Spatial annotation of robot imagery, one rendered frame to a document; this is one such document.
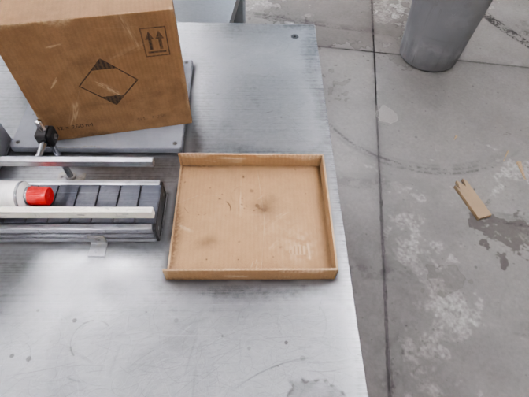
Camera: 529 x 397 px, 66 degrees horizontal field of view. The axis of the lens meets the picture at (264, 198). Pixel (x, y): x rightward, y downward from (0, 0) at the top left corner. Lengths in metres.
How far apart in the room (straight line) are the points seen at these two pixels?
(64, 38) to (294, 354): 0.65
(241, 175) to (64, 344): 0.44
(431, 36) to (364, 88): 0.44
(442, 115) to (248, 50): 1.45
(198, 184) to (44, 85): 0.34
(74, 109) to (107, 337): 0.45
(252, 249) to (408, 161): 1.44
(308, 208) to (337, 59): 1.83
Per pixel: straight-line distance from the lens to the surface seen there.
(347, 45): 2.69
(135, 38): 0.80
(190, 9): 1.33
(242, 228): 0.78
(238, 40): 1.20
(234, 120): 0.96
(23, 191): 0.82
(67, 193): 0.84
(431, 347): 1.69
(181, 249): 0.77
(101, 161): 0.75
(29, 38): 0.82
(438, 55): 2.57
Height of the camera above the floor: 1.51
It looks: 56 degrees down
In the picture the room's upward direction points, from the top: 3 degrees clockwise
